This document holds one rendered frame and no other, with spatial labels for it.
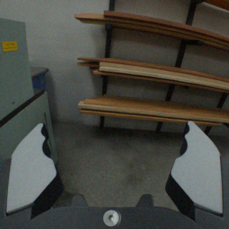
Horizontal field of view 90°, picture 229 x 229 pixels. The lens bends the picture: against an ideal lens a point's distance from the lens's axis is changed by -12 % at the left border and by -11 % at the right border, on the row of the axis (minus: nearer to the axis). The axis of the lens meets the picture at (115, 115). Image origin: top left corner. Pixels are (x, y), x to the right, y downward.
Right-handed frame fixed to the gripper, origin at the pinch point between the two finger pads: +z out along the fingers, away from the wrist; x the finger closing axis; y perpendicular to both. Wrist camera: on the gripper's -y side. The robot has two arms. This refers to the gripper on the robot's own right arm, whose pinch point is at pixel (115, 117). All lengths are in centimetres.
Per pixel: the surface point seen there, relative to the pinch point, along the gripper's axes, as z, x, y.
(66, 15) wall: 176, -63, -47
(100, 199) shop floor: 52, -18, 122
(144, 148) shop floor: 130, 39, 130
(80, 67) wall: 177, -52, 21
